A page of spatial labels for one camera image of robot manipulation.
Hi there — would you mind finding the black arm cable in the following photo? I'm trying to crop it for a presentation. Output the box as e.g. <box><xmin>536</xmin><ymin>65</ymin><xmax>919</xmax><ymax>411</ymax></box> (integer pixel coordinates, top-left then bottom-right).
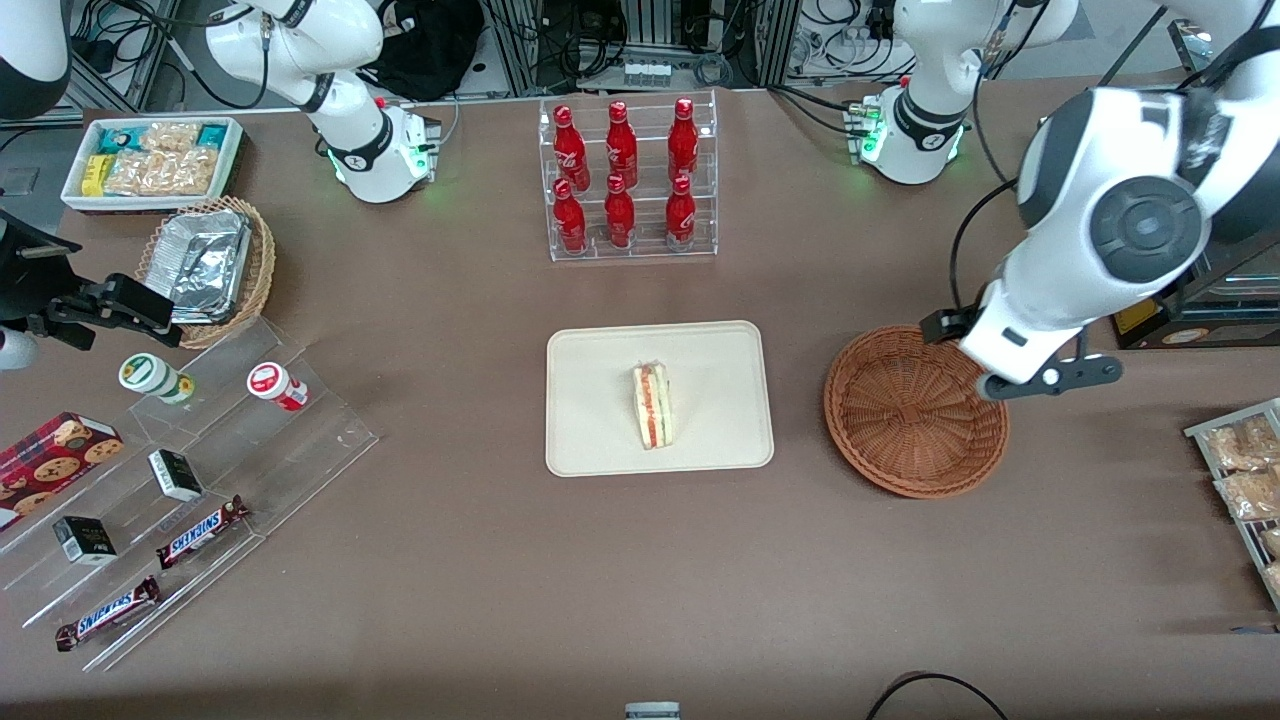
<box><xmin>948</xmin><ymin>178</ymin><xmax>1021</xmax><ymax>313</ymax></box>

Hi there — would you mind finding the triangle sandwich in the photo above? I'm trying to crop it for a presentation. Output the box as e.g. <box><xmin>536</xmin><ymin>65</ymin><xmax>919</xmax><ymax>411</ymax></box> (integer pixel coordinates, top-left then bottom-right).
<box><xmin>632</xmin><ymin>362</ymin><xmax>676</xmax><ymax>449</ymax></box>

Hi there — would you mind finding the light wicker basket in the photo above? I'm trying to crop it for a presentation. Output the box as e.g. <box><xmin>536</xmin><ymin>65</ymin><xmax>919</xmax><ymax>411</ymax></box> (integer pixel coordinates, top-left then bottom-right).
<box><xmin>135</xmin><ymin>195</ymin><xmax>277</xmax><ymax>351</ymax></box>

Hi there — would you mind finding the silver foil container stack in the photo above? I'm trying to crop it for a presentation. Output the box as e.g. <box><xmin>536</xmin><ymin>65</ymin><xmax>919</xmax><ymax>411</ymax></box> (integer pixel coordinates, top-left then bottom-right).
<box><xmin>165</xmin><ymin>209</ymin><xmax>252</xmax><ymax>326</ymax></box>

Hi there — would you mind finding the cream rectangular tray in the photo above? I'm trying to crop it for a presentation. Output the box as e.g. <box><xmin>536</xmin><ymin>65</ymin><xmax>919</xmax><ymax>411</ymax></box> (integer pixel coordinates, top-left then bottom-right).
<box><xmin>545</xmin><ymin>320</ymin><xmax>776</xmax><ymax>478</ymax></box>

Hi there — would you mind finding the Snickers chocolate bar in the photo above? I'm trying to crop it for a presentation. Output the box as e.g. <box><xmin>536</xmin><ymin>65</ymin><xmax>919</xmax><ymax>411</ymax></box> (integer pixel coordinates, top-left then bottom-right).
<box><xmin>55</xmin><ymin>575</ymin><xmax>162</xmax><ymax>653</ymax></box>
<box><xmin>155</xmin><ymin>495</ymin><xmax>251</xmax><ymax>571</ymax></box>

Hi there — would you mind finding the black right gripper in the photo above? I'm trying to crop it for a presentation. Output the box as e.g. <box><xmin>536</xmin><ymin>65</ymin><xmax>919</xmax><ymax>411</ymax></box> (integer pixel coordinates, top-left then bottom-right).
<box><xmin>0</xmin><ymin>210</ymin><xmax>184</xmax><ymax>352</ymax></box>

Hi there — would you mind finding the small black carton box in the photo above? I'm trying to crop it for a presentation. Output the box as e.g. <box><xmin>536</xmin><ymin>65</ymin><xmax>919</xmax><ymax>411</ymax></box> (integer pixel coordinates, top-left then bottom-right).
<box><xmin>148</xmin><ymin>449</ymin><xmax>205</xmax><ymax>503</ymax></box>
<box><xmin>52</xmin><ymin>515</ymin><xmax>118</xmax><ymax>567</ymax></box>

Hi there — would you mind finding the black box with yellow label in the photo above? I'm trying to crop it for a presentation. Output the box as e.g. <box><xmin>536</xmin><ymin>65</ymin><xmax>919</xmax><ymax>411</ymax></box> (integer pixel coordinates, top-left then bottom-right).
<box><xmin>1110</xmin><ymin>235</ymin><xmax>1280</xmax><ymax>351</ymax></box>

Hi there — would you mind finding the black bag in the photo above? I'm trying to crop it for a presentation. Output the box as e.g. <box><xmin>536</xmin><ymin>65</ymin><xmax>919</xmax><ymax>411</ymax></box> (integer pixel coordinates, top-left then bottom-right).
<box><xmin>365</xmin><ymin>0</ymin><xmax>486</xmax><ymax>101</ymax></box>

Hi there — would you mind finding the green lidded white cup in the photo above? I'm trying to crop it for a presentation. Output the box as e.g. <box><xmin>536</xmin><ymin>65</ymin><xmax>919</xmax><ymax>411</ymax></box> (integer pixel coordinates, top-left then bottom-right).
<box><xmin>118</xmin><ymin>353</ymin><xmax>196</xmax><ymax>406</ymax></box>

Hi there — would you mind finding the clear acrylic bottle rack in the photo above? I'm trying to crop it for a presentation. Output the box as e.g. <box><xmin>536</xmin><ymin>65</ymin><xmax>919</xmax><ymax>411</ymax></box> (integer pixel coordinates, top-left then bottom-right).
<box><xmin>538</xmin><ymin>90</ymin><xmax>719</xmax><ymax>263</ymax></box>

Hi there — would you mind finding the red cola bottle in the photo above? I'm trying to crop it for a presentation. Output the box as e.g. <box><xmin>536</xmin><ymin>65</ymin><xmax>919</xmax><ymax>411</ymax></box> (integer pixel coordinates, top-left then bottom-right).
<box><xmin>668</xmin><ymin>97</ymin><xmax>700</xmax><ymax>186</ymax></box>
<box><xmin>604</xmin><ymin>174</ymin><xmax>637</xmax><ymax>249</ymax></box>
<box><xmin>665</xmin><ymin>175</ymin><xmax>697</xmax><ymax>248</ymax></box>
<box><xmin>606</xmin><ymin>100</ymin><xmax>639</xmax><ymax>191</ymax></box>
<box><xmin>553</xmin><ymin>178</ymin><xmax>588</xmax><ymax>254</ymax></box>
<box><xmin>553</xmin><ymin>104</ymin><xmax>591</xmax><ymax>193</ymax></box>

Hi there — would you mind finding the grey tray of pastries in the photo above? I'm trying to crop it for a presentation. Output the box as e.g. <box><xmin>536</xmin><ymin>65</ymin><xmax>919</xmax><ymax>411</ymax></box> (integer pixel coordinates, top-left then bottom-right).
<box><xmin>1184</xmin><ymin>398</ymin><xmax>1280</xmax><ymax>613</ymax></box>

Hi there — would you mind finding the brown wicker basket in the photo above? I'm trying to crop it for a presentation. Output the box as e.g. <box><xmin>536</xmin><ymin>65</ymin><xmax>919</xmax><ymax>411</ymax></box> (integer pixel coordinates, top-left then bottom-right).
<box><xmin>823</xmin><ymin>324</ymin><xmax>1011</xmax><ymax>499</ymax></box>

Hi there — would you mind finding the red lidded white cup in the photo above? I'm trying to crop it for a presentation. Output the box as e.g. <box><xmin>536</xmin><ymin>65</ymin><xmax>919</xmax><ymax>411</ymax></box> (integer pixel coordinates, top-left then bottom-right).
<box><xmin>247</xmin><ymin>362</ymin><xmax>309</xmax><ymax>413</ymax></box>

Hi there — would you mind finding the clear acrylic stepped stand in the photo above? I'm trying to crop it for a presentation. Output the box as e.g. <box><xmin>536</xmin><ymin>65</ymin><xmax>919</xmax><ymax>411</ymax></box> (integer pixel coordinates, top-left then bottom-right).
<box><xmin>0</xmin><ymin>318</ymin><xmax>379</xmax><ymax>673</ymax></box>

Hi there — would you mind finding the white snack bin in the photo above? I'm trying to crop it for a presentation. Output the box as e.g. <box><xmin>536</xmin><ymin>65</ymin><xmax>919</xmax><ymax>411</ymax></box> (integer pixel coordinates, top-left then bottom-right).
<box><xmin>60</xmin><ymin>116</ymin><xmax>247</xmax><ymax>216</ymax></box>

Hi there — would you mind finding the red chocolate chip cookie box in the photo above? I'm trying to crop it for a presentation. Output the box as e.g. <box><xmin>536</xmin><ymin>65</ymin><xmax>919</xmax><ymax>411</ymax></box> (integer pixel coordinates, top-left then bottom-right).
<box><xmin>0</xmin><ymin>412</ymin><xmax>125</xmax><ymax>531</ymax></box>

